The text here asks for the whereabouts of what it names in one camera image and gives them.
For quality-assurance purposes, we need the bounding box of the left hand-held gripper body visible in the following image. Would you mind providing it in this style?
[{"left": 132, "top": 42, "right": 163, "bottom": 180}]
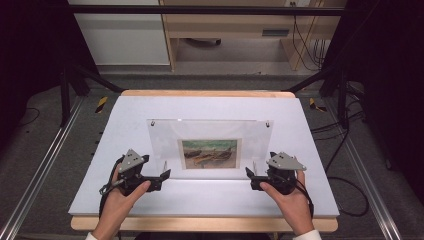
[{"left": 98, "top": 148, "right": 164, "bottom": 197}]

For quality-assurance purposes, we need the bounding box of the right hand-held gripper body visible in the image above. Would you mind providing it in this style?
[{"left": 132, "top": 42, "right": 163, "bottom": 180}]
[{"left": 249, "top": 151, "right": 307, "bottom": 196}]

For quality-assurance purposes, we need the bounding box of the clear acrylic photo frame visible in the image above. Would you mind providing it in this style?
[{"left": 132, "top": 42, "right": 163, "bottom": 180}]
[{"left": 146, "top": 118, "right": 275, "bottom": 181}]

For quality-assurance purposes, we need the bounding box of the painted boats picture card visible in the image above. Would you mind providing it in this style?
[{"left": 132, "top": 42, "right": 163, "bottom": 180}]
[{"left": 177, "top": 138, "right": 243, "bottom": 171}]

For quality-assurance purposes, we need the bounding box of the person's left hand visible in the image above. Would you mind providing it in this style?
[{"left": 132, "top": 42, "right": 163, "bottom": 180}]
[{"left": 92, "top": 164, "right": 152, "bottom": 236}]

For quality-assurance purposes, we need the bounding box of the person's right hand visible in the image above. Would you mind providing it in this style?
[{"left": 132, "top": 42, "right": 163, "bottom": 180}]
[{"left": 259, "top": 169, "right": 317, "bottom": 236}]

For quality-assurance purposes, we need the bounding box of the white table board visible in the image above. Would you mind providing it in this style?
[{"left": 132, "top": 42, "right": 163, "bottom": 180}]
[{"left": 68, "top": 95, "right": 341, "bottom": 218}]

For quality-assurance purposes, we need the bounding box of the wooden table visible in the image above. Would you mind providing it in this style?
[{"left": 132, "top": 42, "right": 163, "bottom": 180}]
[{"left": 70, "top": 89, "right": 339, "bottom": 233}]

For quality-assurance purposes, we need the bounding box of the yellow clamp left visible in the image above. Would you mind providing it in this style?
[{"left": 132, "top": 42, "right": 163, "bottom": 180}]
[{"left": 95, "top": 96, "right": 109, "bottom": 114}]

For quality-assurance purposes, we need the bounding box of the yellow clamp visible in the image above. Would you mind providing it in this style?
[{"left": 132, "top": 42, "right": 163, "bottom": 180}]
[
  {"left": 308, "top": 97, "right": 328, "bottom": 113},
  {"left": 95, "top": 96, "right": 109, "bottom": 114}
]

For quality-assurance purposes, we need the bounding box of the yellow clamp right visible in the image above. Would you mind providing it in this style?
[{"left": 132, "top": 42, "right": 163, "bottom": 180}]
[{"left": 308, "top": 97, "right": 328, "bottom": 113}]

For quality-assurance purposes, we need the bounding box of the black metal stand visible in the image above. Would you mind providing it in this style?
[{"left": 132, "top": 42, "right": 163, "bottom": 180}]
[
  {"left": 285, "top": 64, "right": 350, "bottom": 130},
  {"left": 59, "top": 63, "right": 125, "bottom": 128}
]

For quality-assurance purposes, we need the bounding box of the white cabinet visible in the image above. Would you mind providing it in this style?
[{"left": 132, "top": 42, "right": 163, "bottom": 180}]
[{"left": 67, "top": 0, "right": 171, "bottom": 66}]

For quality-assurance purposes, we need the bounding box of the light wooden desk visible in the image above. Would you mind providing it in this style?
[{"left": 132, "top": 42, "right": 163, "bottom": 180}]
[{"left": 158, "top": 0, "right": 346, "bottom": 72}]

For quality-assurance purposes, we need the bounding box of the dark curtain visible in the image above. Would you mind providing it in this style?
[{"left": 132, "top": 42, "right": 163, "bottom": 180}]
[
  {"left": 319, "top": 0, "right": 424, "bottom": 196},
  {"left": 0, "top": 0, "right": 98, "bottom": 154}
]

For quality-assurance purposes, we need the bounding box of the black horizontal metal bar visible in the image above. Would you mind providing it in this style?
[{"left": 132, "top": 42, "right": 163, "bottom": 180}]
[{"left": 66, "top": 4, "right": 346, "bottom": 17}]

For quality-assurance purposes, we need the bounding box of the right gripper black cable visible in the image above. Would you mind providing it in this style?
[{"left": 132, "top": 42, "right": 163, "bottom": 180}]
[{"left": 294, "top": 128, "right": 370, "bottom": 218}]

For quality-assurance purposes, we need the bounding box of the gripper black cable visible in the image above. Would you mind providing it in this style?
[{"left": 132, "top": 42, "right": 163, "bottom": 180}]
[
  {"left": 294, "top": 128, "right": 370, "bottom": 218},
  {"left": 98, "top": 157, "right": 126, "bottom": 219}
]

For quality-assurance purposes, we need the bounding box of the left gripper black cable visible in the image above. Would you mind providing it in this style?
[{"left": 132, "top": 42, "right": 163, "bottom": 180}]
[{"left": 98, "top": 157, "right": 126, "bottom": 219}]

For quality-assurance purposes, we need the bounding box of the black floor cable bundle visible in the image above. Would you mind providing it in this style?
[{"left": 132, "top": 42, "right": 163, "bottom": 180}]
[{"left": 311, "top": 99, "right": 367, "bottom": 141}]

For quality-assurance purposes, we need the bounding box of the aluminium floor rail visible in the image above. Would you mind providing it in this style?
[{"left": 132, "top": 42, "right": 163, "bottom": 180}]
[
  {"left": 324, "top": 97, "right": 403, "bottom": 240},
  {"left": 0, "top": 96, "right": 85, "bottom": 240}
]

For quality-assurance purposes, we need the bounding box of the thin black floor cable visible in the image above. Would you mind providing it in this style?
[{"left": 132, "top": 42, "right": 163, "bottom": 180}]
[{"left": 19, "top": 106, "right": 41, "bottom": 127}]

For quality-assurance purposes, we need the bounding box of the black hanging cable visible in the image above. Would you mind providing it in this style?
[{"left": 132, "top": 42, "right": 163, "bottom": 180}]
[{"left": 292, "top": 14, "right": 330, "bottom": 72}]

